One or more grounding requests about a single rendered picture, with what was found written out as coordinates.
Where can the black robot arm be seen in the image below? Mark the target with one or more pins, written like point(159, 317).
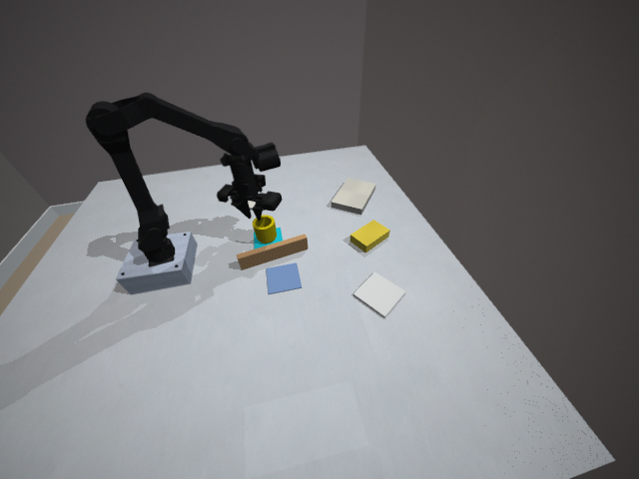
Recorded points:
point(109, 122)

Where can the wooden plank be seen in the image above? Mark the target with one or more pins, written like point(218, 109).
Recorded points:
point(272, 251)

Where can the yellow rectangular block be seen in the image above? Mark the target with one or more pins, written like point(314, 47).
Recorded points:
point(369, 236)

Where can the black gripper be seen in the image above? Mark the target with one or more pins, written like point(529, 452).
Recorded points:
point(241, 192)

